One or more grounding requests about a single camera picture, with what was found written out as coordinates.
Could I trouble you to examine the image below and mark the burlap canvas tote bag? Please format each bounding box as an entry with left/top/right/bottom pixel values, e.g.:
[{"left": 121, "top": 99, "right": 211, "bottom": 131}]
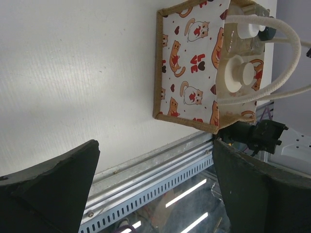
[{"left": 153, "top": 0, "right": 310, "bottom": 134}]

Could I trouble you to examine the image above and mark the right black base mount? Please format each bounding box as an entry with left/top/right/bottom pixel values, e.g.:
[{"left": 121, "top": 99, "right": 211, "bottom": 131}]
[{"left": 218, "top": 119, "right": 289, "bottom": 156}]

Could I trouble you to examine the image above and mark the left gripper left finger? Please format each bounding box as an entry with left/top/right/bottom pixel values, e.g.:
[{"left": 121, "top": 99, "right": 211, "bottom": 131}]
[{"left": 0, "top": 139, "right": 100, "bottom": 233}]

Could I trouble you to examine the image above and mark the yellow liquid bottle white cap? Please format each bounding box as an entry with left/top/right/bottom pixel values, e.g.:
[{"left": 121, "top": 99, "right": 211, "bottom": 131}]
[{"left": 224, "top": 2, "right": 270, "bottom": 56}]

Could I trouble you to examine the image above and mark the white round cap bottle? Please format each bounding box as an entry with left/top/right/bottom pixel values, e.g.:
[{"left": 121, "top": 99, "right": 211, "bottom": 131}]
[{"left": 224, "top": 55, "right": 254, "bottom": 93}]

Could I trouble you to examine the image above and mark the aluminium mounting rail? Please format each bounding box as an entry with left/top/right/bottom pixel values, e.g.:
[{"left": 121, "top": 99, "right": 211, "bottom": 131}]
[{"left": 82, "top": 131, "right": 212, "bottom": 223}]

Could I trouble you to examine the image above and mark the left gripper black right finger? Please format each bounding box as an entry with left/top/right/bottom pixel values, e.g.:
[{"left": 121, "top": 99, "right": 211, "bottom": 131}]
[{"left": 212, "top": 139, "right": 311, "bottom": 233}]

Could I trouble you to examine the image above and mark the slotted cable duct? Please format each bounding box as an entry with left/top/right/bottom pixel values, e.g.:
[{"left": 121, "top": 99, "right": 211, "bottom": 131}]
[{"left": 79, "top": 155, "right": 213, "bottom": 233}]

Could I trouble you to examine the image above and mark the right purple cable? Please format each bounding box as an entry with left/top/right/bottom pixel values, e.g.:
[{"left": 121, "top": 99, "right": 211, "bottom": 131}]
[{"left": 259, "top": 106, "right": 274, "bottom": 121}]

